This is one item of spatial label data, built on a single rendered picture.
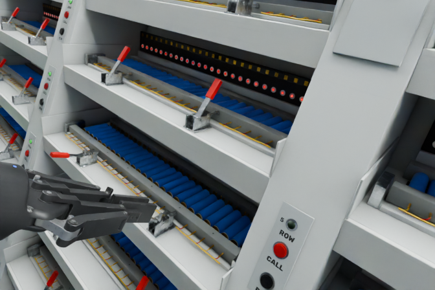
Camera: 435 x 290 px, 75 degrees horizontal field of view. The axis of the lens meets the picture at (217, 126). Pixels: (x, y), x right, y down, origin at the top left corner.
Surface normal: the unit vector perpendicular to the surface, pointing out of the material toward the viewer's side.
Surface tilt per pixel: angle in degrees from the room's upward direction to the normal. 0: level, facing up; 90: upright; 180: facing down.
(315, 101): 90
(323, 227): 90
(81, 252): 19
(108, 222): 92
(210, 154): 109
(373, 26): 90
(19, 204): 65
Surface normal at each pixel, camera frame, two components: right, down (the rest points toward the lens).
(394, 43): -0.58, -0.10
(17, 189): 0.84, -0.37
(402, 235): 0.14, -0.91
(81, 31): 0.74, 0.36
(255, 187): -0.66, 0.20
